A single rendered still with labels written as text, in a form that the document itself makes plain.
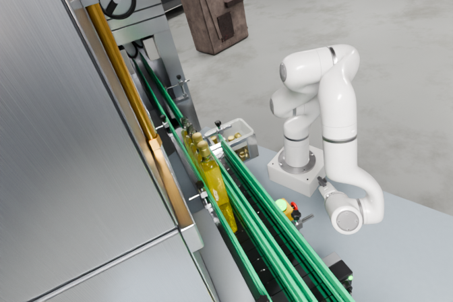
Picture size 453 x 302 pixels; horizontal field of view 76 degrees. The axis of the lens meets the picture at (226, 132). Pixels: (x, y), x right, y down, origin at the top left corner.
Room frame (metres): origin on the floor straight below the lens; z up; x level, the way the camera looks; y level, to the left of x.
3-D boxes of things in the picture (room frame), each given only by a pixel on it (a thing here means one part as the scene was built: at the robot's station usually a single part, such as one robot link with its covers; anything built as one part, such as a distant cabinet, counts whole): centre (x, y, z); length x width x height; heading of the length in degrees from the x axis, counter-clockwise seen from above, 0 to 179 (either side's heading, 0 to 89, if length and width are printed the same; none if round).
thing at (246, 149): (1.23, 0.01, 0.92); 0.27 x 0.17 x 0.15; 106
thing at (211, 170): (0.76, 0.09, 1.16); 0.06 x 0.06 x 0.21; 15
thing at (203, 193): (0.74, 0.16, 1.11); 0.07 x 0.04 x 0.13; 106
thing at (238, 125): (1.24, -0.01, 0.97); 0.22 x 0.17 x 0.09; 106
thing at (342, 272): (0.43, -0.21, 0.96); 0.08 x 0.08 x 0.08; 16
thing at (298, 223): (0.53, -0.16, 1.11); 0.07 x 0.04 x 0.13; 106
